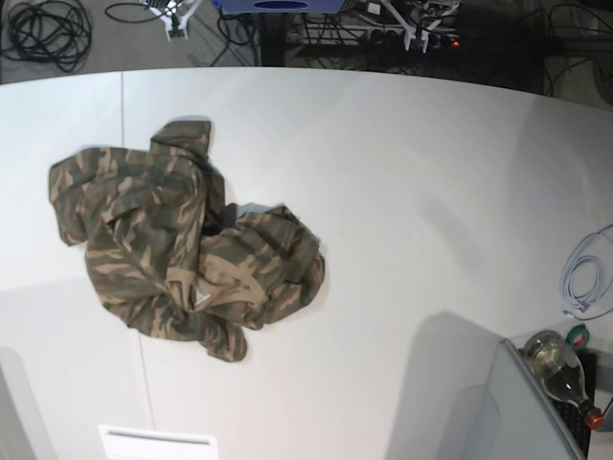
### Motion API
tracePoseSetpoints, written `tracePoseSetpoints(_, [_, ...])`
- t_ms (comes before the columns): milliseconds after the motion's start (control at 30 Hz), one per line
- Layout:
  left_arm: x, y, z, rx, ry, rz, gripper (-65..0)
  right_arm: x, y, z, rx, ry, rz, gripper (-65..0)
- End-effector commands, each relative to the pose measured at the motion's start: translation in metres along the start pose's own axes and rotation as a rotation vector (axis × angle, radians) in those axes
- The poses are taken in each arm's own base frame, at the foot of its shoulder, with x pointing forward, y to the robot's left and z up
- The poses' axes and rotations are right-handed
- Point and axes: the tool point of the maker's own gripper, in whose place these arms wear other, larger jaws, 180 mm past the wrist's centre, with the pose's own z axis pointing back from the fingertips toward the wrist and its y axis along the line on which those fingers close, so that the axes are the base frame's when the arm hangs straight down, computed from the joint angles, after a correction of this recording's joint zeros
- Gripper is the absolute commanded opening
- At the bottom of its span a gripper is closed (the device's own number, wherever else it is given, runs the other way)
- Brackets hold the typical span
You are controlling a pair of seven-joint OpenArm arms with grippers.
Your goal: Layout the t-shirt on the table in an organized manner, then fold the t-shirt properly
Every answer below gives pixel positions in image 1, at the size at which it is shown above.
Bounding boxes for camouflage t-shirt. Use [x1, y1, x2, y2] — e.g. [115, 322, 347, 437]
[49, 119, 326, 362]

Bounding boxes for black power strip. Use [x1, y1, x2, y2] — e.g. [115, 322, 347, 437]
[369, 27, 460, 54]

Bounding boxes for blue box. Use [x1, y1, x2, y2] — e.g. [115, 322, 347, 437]
[214, 0, 356, 13]

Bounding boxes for white paper sheet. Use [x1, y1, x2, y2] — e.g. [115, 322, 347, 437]
[99, 425, 218, 460]

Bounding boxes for clear glass bottle red cap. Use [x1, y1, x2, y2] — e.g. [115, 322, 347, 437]
[523, 330, 604, 430]

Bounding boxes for green tape roll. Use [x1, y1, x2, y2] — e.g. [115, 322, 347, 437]
[566, 323, 590, 350]

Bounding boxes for coiled white cable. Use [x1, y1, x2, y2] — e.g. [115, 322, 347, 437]
[559, 227, 613, 320]

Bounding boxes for coiled black cable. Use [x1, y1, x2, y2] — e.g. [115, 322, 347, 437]
[0, 0, 95, 73]

